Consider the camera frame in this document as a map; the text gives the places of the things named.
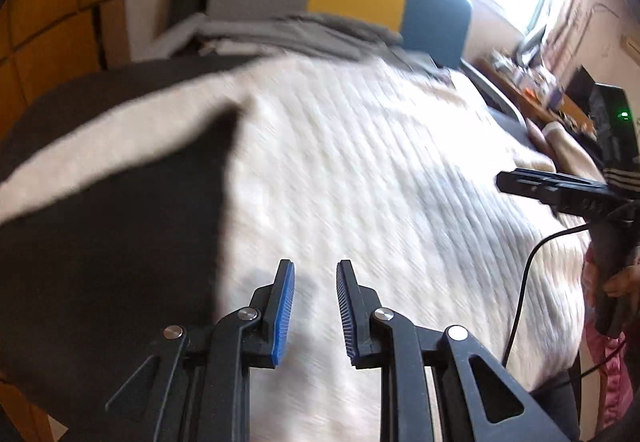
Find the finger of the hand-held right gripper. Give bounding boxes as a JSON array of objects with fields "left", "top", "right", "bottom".
[
  {"left": 537, "top": 184, "right": 631, "bottom": 221},
  {"left": 496, "top": 168, "right": 608, "bottom": 197}
]

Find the pink garment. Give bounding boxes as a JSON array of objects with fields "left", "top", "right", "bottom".
[{"left": 581, "top": 244, "right": 633, "bottom": 430}]

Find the person's right hand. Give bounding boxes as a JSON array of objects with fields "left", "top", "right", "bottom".
[{"left": 604, "top": 261, "right": 640, "bottom": 299}]

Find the cluttered wooden desk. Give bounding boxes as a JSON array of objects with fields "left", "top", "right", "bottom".
[{"left": 475, "top": 44, "right": 598, "bottom": 135}]

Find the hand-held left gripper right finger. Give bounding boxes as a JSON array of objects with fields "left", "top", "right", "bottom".
[{"left": 336, "top": 259, "right": 571, "bottom": 442}]

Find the white knitted sweater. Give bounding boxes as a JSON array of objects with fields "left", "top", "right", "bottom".
[{"left": 0, "top": 54, "right": 591, "bottom": 442}]

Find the grey cloth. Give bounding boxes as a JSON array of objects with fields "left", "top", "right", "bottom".
[{"left": 150, "top": 12, "right": 446, "bottom": 73}]

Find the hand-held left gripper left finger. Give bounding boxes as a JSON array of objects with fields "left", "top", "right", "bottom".
[{"left": 105, "top": 259, "right": 296, "bottom": 442}]

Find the black cable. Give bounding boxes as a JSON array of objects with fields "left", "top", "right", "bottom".
[{"left": 501, "top": 222, "right": 628, "bottom": 380}]

